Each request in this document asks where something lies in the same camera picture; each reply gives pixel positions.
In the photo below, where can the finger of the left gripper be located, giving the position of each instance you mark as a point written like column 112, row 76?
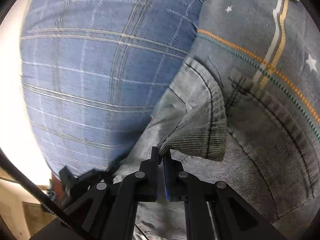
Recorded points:
column 75, row 187

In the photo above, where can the blue plaid pillow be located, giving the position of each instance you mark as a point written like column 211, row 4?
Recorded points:
column 93, row 71

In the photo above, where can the grey denim pants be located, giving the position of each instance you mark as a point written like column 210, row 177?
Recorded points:
column 256, row 141

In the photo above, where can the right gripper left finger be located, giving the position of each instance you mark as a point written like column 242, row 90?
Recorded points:
column 108, row 211

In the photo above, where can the grey star patterned bedsheet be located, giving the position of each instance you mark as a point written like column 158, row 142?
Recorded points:
column 274, row 43

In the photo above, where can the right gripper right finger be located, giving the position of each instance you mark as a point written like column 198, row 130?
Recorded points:
column 213, row 211

